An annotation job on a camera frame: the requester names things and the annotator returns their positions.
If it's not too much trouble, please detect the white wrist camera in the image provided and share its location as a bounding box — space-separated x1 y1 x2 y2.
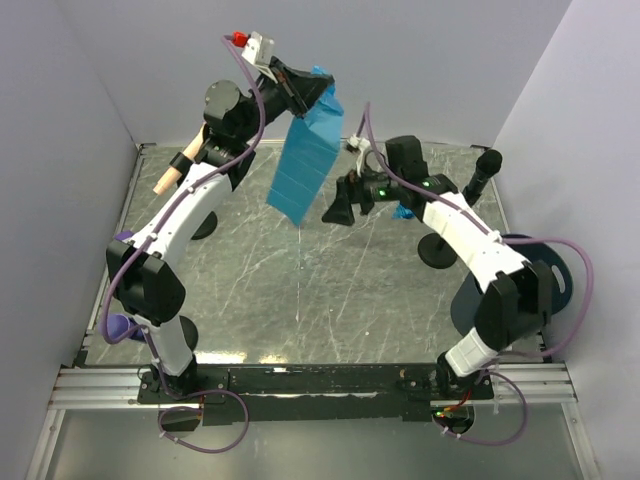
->
345 135 371 176
231 31 275 69

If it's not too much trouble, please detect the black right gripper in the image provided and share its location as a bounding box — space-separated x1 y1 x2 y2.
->
321 157 404 226

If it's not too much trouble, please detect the purple microphone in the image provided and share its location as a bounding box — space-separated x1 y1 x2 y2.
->
99 313 145 344

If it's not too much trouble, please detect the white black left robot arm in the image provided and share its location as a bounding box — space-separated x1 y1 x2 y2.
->
100 58 335 402

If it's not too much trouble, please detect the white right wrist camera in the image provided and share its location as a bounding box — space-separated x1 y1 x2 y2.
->
345 135 371 176

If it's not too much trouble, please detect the dark blue trash bin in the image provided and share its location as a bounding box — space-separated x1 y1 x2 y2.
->
450 234 573 351

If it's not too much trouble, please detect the black microphone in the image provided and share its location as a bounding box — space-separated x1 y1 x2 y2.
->
463 149 503 206

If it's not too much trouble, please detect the beige microphone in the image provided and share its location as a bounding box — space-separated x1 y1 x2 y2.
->
153 126 204 195

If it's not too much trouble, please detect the black right mic stand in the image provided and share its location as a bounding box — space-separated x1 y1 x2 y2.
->
417 233 457 269

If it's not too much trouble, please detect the aluminium rail frame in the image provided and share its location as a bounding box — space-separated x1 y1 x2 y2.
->
48 363 577 410

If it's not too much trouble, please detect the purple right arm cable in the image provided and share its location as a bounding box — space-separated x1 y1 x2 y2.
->
357 102 596 446

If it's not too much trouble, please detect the blue detached trash bag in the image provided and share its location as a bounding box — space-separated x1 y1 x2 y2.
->
267 85 344 227

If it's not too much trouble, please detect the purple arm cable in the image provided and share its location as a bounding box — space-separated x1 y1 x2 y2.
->
99 33 269 454
357 102 596 446

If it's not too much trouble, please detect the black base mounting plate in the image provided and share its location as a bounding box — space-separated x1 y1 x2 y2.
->
137 363 494 426

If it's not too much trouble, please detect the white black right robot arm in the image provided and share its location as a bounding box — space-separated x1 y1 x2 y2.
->
322 135 553 399

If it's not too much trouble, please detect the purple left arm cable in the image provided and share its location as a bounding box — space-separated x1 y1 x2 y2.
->
99 33 269 454

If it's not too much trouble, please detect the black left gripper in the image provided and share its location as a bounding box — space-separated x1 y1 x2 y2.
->
237 57 335 144

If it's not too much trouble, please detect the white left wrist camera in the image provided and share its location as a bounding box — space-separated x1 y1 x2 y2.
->
231 31 275 69

